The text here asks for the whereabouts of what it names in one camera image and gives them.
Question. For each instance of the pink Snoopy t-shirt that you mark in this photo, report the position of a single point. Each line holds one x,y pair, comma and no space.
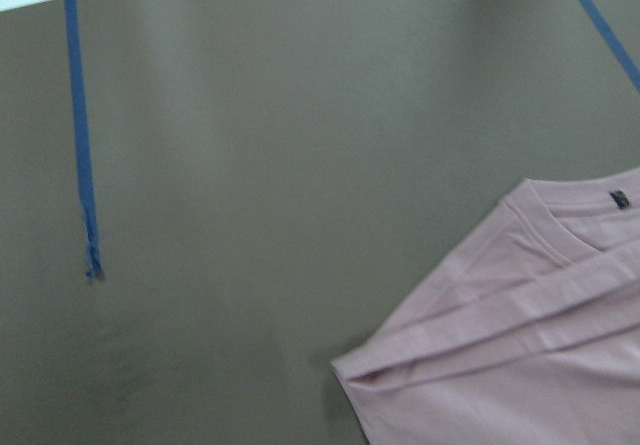
526,333

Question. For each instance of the brown paper table cover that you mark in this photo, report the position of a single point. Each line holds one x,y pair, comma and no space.
272,178

